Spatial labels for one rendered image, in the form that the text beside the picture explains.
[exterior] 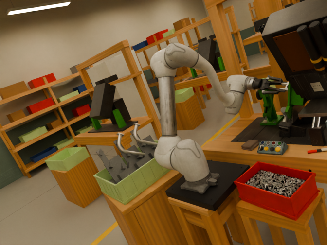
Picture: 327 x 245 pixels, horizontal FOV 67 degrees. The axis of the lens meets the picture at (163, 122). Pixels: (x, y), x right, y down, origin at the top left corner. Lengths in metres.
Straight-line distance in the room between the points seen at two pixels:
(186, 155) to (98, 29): 8.13
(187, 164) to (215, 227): 0.37
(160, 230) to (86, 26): 7.82
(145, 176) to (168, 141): 0.47
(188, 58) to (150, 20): 9.37
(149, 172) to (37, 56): 6.67
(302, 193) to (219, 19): 1.43
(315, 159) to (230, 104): 0.62
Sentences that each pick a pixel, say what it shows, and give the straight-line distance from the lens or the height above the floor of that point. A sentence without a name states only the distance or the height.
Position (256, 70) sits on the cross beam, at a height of 1.26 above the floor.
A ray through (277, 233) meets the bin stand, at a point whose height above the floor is 0.45.
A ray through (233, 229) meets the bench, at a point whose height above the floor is 0.14.
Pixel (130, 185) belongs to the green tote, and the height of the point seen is 0.89.
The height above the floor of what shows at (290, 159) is 0.88.
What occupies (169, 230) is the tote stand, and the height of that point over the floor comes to 0.43.
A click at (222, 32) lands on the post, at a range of 2.16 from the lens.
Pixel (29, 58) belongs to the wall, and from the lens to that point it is 8.09.
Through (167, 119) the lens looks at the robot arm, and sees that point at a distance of 1.54.
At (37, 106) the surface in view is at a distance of 7.31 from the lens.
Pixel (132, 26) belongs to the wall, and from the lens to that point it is 10.11.
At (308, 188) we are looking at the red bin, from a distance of 1.33.
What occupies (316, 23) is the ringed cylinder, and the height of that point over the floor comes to 1.55.
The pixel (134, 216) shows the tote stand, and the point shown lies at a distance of 1.86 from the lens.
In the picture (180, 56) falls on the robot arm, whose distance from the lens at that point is 1.44.
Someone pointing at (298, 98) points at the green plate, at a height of 1.14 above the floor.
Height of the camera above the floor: 1.67
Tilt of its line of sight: 15 degrees down
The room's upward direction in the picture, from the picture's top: 22 degrees counter-clockwise
